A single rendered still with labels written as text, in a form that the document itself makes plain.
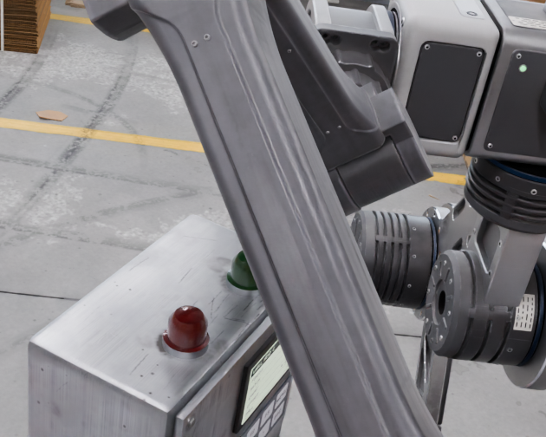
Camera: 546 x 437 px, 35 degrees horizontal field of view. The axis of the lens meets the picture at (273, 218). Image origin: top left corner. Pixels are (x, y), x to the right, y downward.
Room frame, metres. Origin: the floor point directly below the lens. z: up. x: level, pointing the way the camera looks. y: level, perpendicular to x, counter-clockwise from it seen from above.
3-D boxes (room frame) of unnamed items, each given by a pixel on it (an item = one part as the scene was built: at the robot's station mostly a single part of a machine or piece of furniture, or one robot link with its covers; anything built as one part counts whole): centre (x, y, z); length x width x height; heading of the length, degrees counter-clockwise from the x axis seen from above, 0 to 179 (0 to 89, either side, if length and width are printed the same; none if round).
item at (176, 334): (0.37, 0.04, 1.49); 0.03 x 0.03 x 0.02
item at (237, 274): (0.44, 0.01, 1.49); 0.03 x 0.03 x 0.02
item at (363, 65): (0.80, -0.05, 1.45); 0.09 x 0.08 x 0.12; 96
